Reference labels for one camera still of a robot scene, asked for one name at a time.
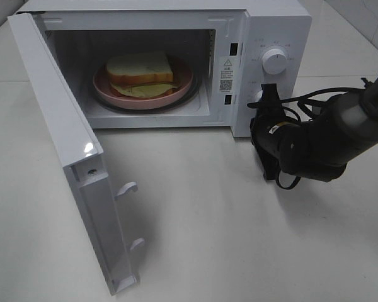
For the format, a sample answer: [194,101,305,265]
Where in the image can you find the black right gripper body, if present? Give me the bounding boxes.
[249,84,286,180]

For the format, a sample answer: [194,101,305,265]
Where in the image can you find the white timer knob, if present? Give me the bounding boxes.
[253,90,263,103]

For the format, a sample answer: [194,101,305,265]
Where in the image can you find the sandwich with lettuce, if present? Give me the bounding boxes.
[105,52,181,99]

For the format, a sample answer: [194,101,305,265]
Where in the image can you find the pink round plate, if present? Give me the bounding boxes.
[93,56,195,111]

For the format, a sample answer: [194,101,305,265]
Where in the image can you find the white microwave door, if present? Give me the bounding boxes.
[8,13,145,295]

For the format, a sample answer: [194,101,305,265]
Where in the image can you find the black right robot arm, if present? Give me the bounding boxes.
[247,78,378,190]

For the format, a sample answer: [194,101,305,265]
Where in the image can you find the upper white power knob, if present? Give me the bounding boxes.
[261,46,288,75]

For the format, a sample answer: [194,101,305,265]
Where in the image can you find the white warning label sticker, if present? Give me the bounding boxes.
[218,56,238,94]

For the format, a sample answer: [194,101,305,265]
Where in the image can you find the white microwave oven body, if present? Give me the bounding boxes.
[14,1,311,137]

